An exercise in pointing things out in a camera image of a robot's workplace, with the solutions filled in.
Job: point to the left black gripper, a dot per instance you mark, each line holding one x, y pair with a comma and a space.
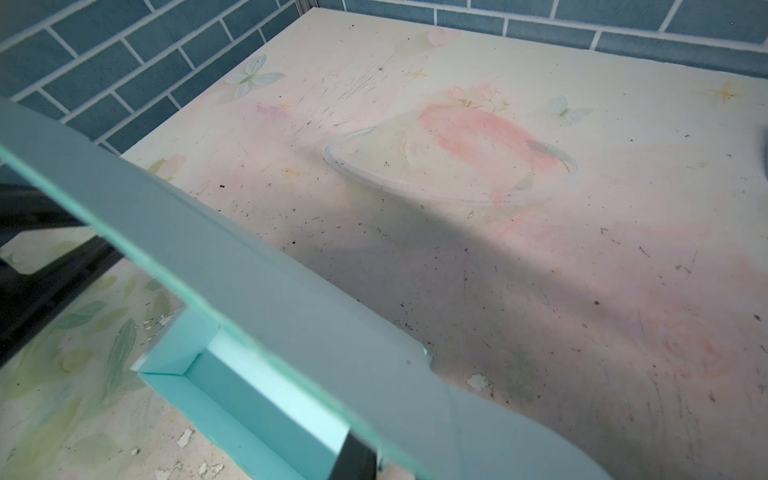
29, 302

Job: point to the light blue paper box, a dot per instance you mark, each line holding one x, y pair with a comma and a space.
280, 369

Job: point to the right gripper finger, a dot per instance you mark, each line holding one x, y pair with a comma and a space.
356, 461

